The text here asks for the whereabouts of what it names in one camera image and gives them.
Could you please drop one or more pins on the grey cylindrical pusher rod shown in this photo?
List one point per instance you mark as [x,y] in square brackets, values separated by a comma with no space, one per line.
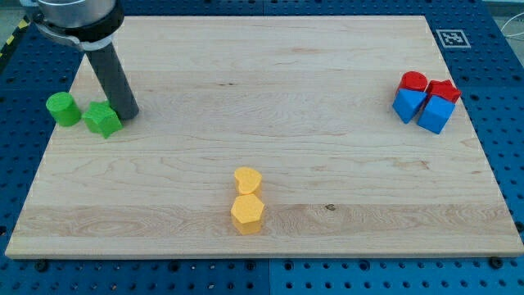
[110,74]

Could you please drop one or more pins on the green star block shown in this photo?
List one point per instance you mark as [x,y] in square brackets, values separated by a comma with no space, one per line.
[101,119]

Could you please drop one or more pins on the red star block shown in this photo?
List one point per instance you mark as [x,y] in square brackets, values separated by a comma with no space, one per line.
[443,89]

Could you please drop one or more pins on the green cylinder block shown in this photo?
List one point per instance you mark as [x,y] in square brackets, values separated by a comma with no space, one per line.
[63,109]

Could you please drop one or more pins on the wooden board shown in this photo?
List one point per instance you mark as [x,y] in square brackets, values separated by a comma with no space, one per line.
[306,101]

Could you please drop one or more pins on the yellow heart block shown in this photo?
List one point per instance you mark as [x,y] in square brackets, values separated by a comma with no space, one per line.
[247,180]

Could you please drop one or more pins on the yellow hexagon block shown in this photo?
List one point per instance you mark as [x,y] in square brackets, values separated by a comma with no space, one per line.
[247,214]

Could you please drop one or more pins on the blue triangle block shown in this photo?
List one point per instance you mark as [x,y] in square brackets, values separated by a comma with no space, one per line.
[407,103]

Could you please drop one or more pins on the red cylinder block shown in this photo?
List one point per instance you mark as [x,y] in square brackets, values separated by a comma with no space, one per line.
[413,80]

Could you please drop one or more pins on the blue cube block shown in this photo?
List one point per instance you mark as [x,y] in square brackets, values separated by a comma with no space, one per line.
[436,114]

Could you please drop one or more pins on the white fiducial marker tag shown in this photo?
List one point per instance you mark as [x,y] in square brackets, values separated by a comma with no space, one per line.
[453,38]

